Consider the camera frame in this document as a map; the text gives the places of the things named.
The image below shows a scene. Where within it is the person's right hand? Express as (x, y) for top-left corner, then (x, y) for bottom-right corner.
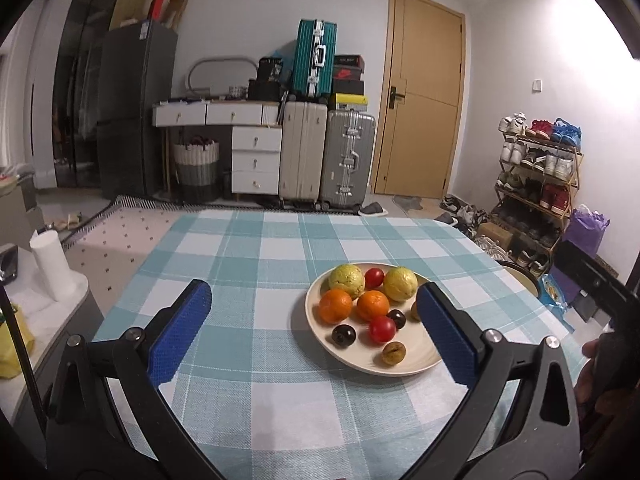
(573, 338), (608, 413)

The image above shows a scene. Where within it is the black cable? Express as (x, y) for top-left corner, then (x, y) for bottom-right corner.
(0, 284), (49, 436)

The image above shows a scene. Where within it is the teal white checked tablecloth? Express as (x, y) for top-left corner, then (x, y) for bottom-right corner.
(92, 209), (576, 480)

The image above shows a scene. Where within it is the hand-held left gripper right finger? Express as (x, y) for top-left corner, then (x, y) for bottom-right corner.
(407, 282), (581, 480)

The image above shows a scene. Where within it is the shoe rack with shoes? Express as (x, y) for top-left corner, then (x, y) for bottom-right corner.
(497, 112), (583, 268)

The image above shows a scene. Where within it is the yellow shoe box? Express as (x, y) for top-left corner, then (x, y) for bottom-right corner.
(330, 94), (369, 111)

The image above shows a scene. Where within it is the beige suitcase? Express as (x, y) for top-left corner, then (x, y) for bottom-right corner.
(278, 101), (329, 209)

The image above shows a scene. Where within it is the purple gift bag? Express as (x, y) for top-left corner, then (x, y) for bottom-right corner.
(564, 204), (611, 271)

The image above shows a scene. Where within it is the dark grey refrigerator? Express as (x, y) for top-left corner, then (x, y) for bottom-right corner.
(96, 21), (179, 200)

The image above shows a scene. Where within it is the dark glass-door cabinet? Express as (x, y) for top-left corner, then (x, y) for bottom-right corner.
(52, 0), (131, 191)

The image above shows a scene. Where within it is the white grey side cabinet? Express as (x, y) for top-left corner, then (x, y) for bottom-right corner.
(0, 245), (103, 431)

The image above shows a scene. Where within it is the pair of tan slippers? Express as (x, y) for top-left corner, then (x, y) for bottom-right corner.
(45, 212), (83, 231)

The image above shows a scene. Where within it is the cream round plate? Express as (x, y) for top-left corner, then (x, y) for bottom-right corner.
(305, 262), (446, 377)

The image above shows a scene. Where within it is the brown cardboard box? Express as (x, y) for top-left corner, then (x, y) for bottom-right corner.
(476, 222), (515, 247)

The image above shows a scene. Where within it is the yellow guava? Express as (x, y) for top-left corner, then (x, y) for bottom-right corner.
(327, 264), (366, 301)
(383, 266), (419, 302)

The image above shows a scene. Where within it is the metal shoe rack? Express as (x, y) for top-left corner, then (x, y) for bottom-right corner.
(492, 132), (585, 281)

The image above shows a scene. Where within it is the blue snack bag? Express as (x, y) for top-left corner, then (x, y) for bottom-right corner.
(540, 274), (573, 311)

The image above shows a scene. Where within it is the wooden door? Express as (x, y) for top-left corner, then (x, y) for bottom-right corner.
(370, 0), (467, 200)

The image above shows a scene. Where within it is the oval mirror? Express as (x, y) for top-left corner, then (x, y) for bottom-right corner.
(186, 56), (258, 101)

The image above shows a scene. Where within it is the woven laundry basket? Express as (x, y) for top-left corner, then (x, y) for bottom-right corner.
(172, 136), (221, 203)

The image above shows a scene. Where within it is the silver suitcase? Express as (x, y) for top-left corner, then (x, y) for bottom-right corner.
(320, 108), (377, 212)

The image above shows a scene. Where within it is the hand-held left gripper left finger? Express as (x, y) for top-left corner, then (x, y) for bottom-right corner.
(45, 279), (226, 480)

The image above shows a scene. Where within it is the orange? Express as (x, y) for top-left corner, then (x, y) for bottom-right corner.
(356, 290), (390, 323)
(319, 289), (354, 325)

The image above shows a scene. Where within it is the white paper towel roll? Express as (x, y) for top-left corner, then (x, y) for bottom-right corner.
(29, 230), (77, 303)

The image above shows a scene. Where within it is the yellow bag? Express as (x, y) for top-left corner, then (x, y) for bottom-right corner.
(0, 304), (36, 380)

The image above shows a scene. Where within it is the teal suitcase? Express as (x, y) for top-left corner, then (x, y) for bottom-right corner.
(292, 19), (338, 101)

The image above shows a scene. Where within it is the white drawer dresser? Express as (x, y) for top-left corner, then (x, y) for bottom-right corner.
(152, 100), (283, 208)

